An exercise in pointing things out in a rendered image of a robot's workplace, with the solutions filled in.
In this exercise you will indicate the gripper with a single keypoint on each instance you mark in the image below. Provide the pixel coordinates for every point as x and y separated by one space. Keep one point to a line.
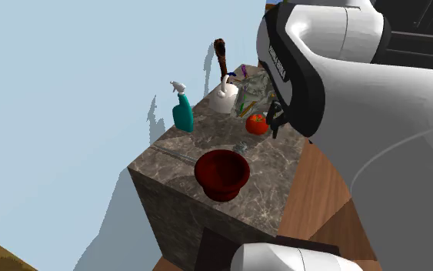
276 112

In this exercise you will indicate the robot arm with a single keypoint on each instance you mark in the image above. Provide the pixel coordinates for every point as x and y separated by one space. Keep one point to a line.
366 97

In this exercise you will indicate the red tomato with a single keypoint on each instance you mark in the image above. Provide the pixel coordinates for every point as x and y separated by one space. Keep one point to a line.
256 125

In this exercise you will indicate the orange pencil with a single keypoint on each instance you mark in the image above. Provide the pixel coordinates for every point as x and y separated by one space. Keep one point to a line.
250 108

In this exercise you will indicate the clear pen holder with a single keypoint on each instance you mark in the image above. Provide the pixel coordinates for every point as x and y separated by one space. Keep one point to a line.
255 92

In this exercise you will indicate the green pen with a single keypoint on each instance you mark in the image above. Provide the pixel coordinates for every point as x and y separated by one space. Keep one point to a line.
242 106

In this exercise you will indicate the purple pen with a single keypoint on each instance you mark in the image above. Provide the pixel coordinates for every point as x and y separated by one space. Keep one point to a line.
244 70

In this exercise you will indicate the white kettle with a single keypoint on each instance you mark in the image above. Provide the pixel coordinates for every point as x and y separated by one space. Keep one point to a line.
223 98

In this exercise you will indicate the dark red bowl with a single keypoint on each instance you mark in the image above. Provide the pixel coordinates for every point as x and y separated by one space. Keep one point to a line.
221 172

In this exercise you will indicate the teal spray bottle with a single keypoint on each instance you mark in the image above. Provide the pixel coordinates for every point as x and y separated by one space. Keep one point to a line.
183 114

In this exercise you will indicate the black cabinet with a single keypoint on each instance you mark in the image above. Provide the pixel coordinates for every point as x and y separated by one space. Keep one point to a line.
422 33

